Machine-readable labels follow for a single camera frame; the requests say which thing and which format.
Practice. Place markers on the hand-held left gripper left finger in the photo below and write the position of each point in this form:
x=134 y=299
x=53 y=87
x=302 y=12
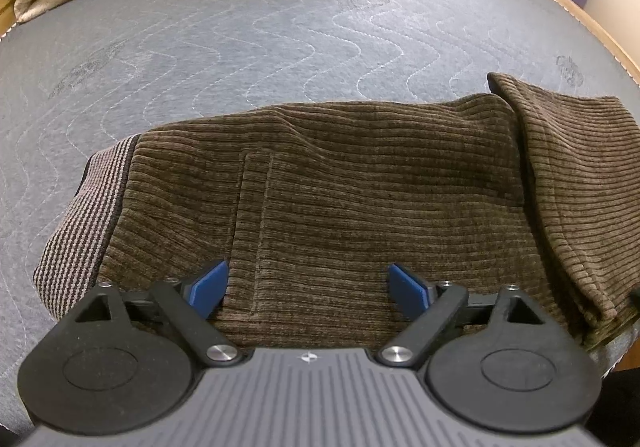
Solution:
x=210 y=288

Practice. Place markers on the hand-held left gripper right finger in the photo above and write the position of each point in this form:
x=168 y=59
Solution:
x=407 y=289

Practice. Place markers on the grey quilted mattress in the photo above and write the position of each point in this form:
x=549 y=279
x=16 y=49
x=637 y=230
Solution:
x=300 y=27

